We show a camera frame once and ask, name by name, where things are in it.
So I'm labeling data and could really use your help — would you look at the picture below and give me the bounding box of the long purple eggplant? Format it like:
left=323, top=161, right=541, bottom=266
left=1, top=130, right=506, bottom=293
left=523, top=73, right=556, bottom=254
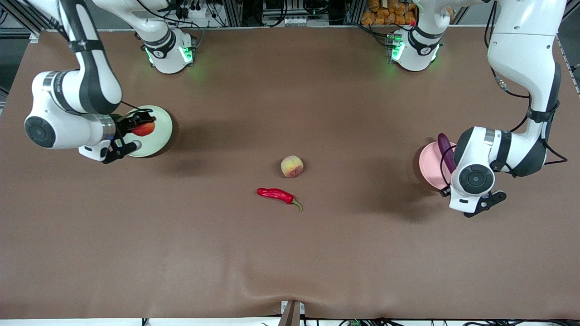
left=437, top=133, right=457, bottom=175

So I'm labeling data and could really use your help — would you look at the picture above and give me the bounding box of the red chili pepper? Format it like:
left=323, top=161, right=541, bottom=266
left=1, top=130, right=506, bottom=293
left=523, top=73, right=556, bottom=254
left=256, top=187, right=303, bottom=212

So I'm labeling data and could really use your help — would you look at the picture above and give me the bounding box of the yellow-pink peach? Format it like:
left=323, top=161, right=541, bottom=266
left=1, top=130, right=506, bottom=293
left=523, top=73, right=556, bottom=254
left=280, top=155, right=304, bottom=178

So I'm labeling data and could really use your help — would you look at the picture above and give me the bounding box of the pale green plate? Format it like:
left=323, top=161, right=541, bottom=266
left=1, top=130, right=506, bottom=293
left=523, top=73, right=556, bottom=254
left=122, top=105, right=173, bottom=158

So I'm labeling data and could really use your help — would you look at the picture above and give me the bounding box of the pink plate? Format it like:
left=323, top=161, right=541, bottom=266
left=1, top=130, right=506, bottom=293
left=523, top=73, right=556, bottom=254
left=418, top=141, right=458, bottom=191

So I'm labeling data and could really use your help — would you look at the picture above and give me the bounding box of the brown table cloth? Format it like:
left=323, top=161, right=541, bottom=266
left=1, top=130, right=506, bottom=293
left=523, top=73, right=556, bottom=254
left=0, top=25, right=580, bottom=320

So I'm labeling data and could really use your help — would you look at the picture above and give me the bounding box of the electronics box with connectors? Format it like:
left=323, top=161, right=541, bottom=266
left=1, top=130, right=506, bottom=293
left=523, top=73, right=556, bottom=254
left=262, top=0, right=331, bottom=27

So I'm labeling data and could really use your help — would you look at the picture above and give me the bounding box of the bag of orange snacks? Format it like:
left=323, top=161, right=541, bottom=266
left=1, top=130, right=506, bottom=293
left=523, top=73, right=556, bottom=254
left=360, top=0, right=418, bottom=26

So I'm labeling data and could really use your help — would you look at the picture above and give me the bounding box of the metal table clamp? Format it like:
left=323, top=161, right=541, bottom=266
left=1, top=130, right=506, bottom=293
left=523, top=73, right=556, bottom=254
left=279, top=300, right=305, bottom=326

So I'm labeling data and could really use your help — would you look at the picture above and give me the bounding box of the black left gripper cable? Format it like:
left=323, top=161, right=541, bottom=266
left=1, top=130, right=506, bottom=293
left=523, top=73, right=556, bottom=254
left=440, top=0, right=568, bottom=193

